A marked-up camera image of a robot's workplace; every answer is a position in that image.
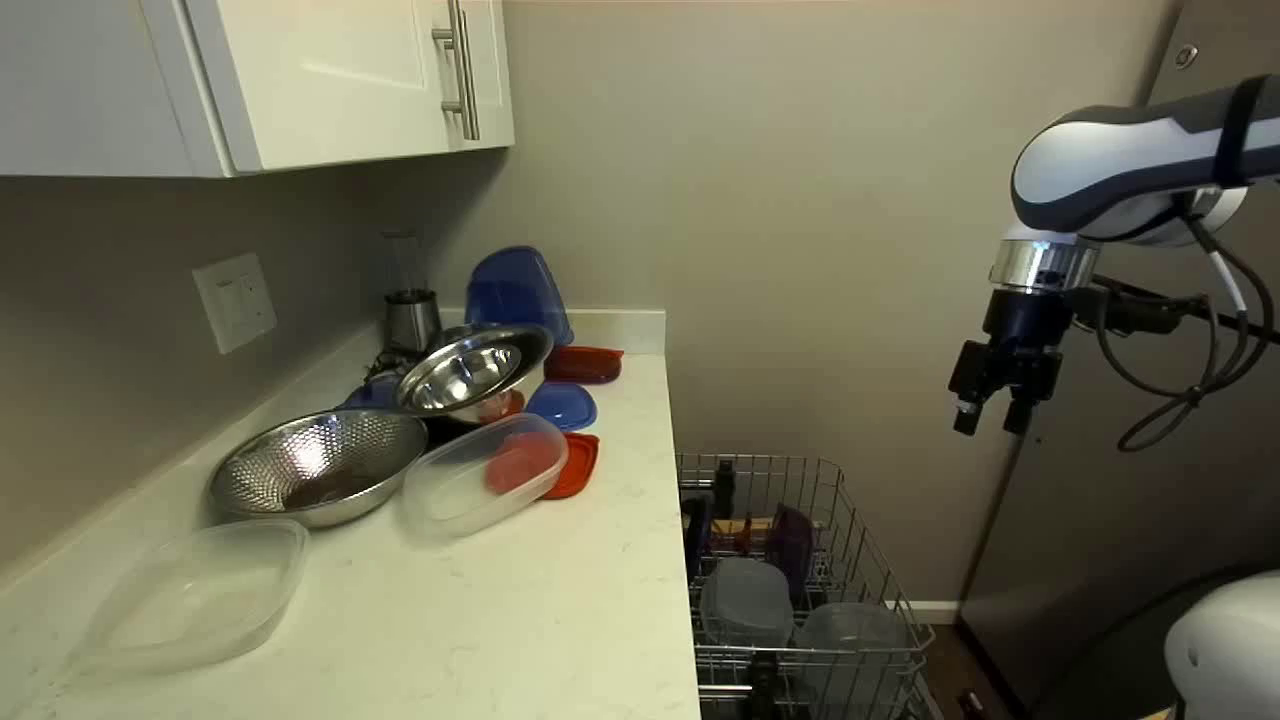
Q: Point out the white wall cabinet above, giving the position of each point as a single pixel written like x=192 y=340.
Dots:
x=304 y=83

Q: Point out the purple plastic cup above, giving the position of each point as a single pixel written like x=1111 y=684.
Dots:
x=793 y=544

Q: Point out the red plastic lid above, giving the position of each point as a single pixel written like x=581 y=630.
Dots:
x=581 y=467

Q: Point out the white baseboard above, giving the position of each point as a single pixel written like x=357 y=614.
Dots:
x=924 y=610

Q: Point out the red plastic container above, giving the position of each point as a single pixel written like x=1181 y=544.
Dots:
x=587 y=363

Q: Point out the clear round plastic container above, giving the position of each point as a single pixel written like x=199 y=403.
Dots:
x=854 y=655

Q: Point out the clear container with red lid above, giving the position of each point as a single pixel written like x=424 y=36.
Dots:
x=465 y=483

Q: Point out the white wall outlet plate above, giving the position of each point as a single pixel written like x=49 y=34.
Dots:
x=233 y=302

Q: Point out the empty clear plastic container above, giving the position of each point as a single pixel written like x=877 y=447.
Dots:
x=200 y=602

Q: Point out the blue plastic lid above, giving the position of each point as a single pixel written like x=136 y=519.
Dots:
x=561 y=407

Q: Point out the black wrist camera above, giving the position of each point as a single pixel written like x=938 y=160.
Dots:
x=1127 y=307

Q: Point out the grey refrigerator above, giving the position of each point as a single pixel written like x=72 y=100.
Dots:
x=1133 y=534

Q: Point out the small stainless steel bowl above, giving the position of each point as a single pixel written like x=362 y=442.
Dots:
x=469 y=374

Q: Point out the large stainless steel bowl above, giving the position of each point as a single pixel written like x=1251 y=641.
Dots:
x=313 y=461

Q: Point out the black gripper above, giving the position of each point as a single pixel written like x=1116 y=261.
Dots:
x=1024 y=323

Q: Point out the blue plastic plate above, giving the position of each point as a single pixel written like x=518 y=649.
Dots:
x=518 y=295

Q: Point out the yellow wooden utensil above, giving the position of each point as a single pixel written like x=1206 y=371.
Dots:
x=742 y=529

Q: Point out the clear lidded plastic container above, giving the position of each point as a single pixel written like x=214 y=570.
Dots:
x=746 y=602

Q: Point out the stainless steel cup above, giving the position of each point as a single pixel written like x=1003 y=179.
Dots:
x=412 y=323

